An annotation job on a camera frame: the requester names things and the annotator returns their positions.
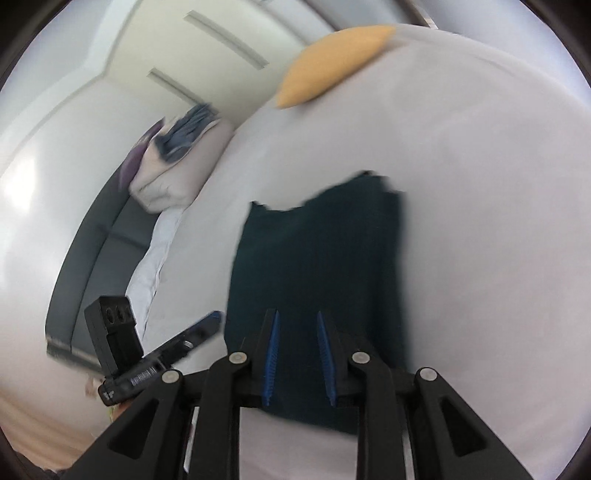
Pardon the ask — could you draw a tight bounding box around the cream wardrobe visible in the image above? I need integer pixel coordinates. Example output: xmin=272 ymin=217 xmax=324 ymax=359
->
xmin=99 ymin=0 xmax=321 ymax=137

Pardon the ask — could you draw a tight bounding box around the blue denim cloth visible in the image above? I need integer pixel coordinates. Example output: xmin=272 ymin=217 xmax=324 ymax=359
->
xmin=156 ymin=103 xmax=219 ymax=163

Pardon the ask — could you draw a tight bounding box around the yellow pillow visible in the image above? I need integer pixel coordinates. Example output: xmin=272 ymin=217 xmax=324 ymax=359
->
xmin=275 ymin=25 xmax=398 ymax=110

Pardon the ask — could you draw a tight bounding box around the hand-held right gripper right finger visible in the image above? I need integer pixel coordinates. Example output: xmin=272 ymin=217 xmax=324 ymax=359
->
xmin=316 ymin=311 xmax=534 ymax=480

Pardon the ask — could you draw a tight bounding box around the purple cloth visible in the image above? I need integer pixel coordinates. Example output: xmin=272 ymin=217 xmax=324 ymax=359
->
xmin=118 ymin=118 xmax=165 ymax=191

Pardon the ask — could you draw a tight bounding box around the white bed sheet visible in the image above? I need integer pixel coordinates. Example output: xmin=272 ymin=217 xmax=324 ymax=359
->
xmin=124 ymin=23 xmax=591 ymax=480

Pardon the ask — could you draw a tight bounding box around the dark green garment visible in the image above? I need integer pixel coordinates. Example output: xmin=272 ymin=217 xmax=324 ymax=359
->
xmin=224 ymin=170 xmax=411 ymax=435

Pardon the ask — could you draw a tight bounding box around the dark grey bed frame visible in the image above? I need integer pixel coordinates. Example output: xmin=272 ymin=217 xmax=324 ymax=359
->
xmin=45 ymin=172 xmax=160 ymax=367

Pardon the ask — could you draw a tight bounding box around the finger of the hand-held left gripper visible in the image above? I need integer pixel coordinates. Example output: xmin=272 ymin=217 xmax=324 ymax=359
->
xmin=142 ymin=311 xmax=223 ymax=368

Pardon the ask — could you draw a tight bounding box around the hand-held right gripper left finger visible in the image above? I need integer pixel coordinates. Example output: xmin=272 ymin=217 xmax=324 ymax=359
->
xmin=65 ymin=308 xmax=281 ymax=480

